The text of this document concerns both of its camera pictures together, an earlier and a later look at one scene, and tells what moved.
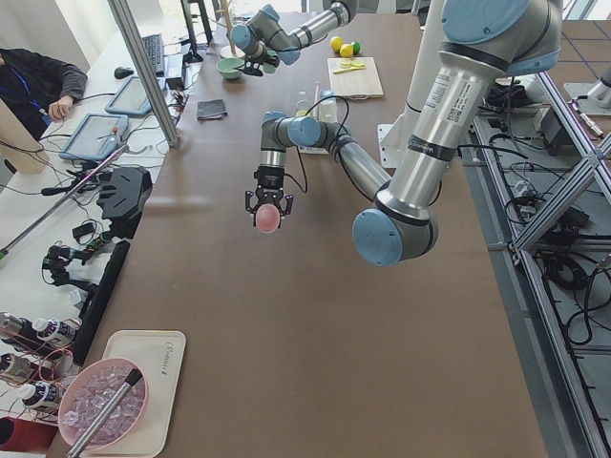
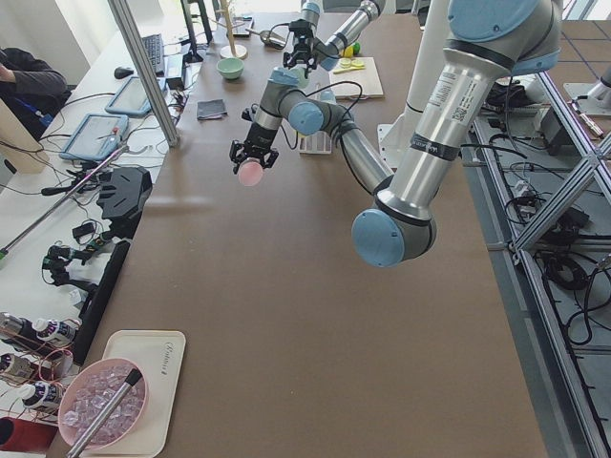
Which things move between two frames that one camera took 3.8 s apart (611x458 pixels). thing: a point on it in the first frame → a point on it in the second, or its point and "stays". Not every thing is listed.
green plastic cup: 268,68 → 299,70
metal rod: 14,241 stays
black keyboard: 155,47 stays
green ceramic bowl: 226,67 stays
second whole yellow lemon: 346,51 stays
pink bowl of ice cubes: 86,391 stays
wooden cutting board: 362,83 stays
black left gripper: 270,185 → 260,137
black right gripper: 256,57 → 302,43
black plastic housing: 122,199 stays
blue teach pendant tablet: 95,137 stays
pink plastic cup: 267,218 → 250,172
